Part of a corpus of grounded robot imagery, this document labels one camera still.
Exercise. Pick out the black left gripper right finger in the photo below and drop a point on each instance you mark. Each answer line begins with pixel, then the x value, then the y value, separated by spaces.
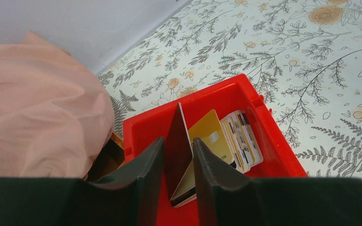
pixel 226 197

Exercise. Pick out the black card stack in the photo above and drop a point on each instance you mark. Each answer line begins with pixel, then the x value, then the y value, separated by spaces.
pixel 186 190

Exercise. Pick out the pink cloth garment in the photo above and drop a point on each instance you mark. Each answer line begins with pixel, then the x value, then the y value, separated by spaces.
pixel 55 115

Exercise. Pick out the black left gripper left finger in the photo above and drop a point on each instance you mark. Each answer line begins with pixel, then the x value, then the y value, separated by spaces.
pixel 126 197

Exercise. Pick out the wooden tray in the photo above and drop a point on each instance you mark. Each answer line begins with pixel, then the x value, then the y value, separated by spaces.
pixel 109 159

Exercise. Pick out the gold card stack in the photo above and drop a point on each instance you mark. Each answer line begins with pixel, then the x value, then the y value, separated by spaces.
pixel 242 142

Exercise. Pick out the grey card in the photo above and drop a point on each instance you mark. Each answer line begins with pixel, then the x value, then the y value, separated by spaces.
pixel 178 152

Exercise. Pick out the red plastic bin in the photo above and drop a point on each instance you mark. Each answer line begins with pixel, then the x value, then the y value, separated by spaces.
pixel 233 94

